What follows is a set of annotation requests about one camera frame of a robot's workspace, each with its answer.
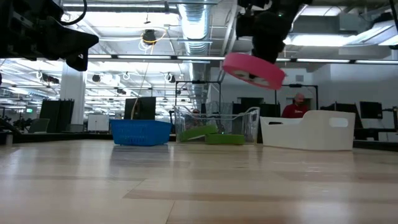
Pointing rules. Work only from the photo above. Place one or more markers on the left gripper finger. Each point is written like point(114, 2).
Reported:
point(62, 49)
point(65, 35)

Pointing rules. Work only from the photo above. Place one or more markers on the pink tape roll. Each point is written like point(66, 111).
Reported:
point(248, 67)

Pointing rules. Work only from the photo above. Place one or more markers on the large green tape roll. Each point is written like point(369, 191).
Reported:
point(197, 132)

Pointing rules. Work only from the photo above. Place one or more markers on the clear plastic bin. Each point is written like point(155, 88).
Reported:
point(248, 121)

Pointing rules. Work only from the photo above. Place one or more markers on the white pillar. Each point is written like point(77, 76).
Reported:
point(73, 99)

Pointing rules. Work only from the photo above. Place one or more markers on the person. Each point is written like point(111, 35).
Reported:
point(293, 110)
point(196, 111)

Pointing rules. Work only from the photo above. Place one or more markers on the long ceiling light strip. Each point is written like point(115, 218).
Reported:
point(202, 58)

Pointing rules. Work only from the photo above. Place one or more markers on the black partition panel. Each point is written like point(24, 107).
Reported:
point(56, 115)

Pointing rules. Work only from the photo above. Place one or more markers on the white plastic bin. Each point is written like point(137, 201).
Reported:
point(295, 133)

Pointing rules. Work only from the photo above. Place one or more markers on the grey office chair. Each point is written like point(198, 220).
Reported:
point(38, 126)

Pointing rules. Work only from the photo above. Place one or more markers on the white cabinet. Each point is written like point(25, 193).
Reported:
point(98, 123)

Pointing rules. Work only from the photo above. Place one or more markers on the blue plastic basket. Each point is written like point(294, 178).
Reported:
point(136, 132)

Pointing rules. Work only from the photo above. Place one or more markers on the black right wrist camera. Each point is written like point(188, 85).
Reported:
point(244, 26)

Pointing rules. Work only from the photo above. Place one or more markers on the ribbed silver ventilation duct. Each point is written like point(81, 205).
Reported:
point(194, 25)

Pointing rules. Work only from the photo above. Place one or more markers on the black ceiling camera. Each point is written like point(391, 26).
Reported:
point(149, 36)

